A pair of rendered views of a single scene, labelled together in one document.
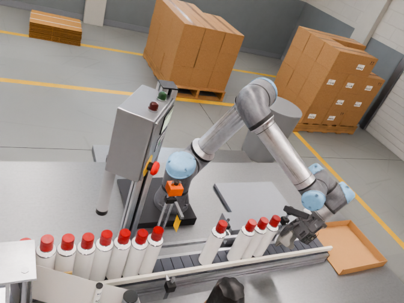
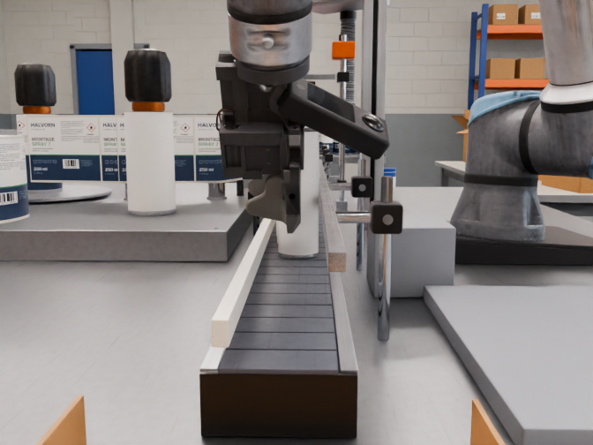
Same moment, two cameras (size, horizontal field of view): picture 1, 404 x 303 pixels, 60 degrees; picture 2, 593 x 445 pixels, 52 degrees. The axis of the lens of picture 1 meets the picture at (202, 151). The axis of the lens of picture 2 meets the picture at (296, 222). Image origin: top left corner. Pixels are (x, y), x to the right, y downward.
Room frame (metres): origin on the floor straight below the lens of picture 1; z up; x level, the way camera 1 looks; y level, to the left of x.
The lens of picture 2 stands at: (1.48, -0.97, 1.04)
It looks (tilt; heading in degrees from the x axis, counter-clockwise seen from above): 9 degrees down; 125
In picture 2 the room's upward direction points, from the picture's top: straight up
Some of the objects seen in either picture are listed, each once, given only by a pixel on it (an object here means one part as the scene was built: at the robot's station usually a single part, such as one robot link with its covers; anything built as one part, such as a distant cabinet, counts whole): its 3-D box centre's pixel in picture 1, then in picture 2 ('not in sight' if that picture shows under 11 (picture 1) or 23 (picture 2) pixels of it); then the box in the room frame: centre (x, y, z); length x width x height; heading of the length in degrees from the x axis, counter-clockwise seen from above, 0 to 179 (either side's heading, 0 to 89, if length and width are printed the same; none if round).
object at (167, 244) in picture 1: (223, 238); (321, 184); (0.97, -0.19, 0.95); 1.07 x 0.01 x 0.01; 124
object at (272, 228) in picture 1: (266, 236); (298, 175); (1.04, -0.35, 0.98); 0.05 x 0.05 x 0.20
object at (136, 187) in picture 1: (142, 178); (373, 64); (0.88, 0.15, 1.16); 0.04 x 0.04 x 0.67; 34
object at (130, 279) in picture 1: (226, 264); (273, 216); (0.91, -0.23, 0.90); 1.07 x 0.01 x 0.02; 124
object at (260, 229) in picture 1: (254, 238); not in sight; (1.00, -0.30, 0.98); 0.05 x 0.05 x 0.20
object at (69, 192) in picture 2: not in sight; (42, 193); (0.18, -0.16, 0.89); 0.31 x 0.31 x 0.01
